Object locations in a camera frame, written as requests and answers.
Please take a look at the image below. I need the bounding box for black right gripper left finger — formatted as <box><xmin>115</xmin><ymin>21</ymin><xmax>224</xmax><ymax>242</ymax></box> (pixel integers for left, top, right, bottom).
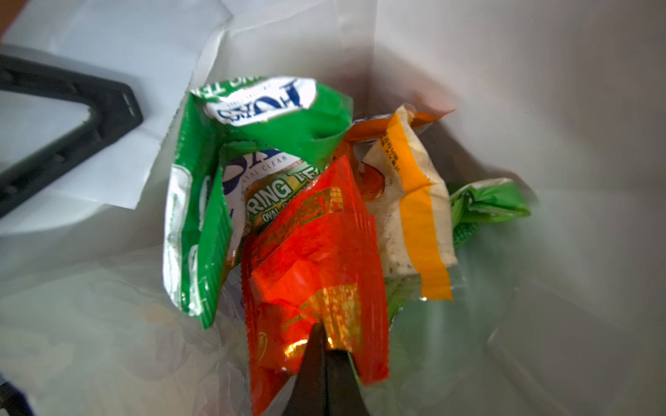
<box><xmin>283</xmin><ymin>322</ymin><xmax>327</xmax><ymax>416</ymax></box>

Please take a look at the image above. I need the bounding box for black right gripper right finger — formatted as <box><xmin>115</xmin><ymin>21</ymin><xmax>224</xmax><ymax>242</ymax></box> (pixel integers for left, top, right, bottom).
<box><xmin>325</xmin><ymin>350</ymin><xmax>369</xmax><ymax>416</ymax></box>

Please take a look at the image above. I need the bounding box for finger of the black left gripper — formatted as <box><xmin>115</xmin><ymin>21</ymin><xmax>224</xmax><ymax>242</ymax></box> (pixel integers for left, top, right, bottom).
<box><xmin>1</xmin><ymin>55</ymin><xmax>144</xmax><ymax>217</ymax></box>

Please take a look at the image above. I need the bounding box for green white snack packet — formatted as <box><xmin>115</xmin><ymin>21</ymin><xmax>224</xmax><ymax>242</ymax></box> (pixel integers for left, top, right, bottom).
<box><xmin>162</xmin><ymin>76</ymin><xmax>354</xmax><ymax>328</ymax></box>

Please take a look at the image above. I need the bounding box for red small snack packet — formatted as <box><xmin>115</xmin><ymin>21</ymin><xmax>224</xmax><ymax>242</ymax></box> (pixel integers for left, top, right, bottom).
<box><xmin>242</xmin><ymin>157</ymin><xmax>390</xmax><ymax>415</ymax></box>

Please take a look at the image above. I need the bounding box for orange yellow snack packet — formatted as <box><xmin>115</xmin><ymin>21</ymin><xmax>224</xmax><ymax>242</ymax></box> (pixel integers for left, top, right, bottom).
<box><xmin>366</xmin><ymin>105</ymin><xmax>458</xmax><ymax>301</ymax></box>

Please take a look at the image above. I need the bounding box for floral paper bag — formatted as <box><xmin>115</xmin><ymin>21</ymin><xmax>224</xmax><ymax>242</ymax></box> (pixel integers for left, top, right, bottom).
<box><xmin>1</xmin><ymin>1</ymin><xmax>665</xmax><ymax>415</ymax></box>

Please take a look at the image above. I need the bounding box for green Lays chips bag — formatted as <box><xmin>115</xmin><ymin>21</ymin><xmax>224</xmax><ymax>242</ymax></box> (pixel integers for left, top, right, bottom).
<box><xmin>384</xmin><ymin>177</ymin><xmax>532</xmax><ymax>323</ymax></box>

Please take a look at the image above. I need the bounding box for colourful fruits candy bag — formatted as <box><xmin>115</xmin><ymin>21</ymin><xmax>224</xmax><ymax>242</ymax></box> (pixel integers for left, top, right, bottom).
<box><xmin>333</xmin><ymin>114</ymin><xmax>428</xmax><ymax>202</ymax></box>

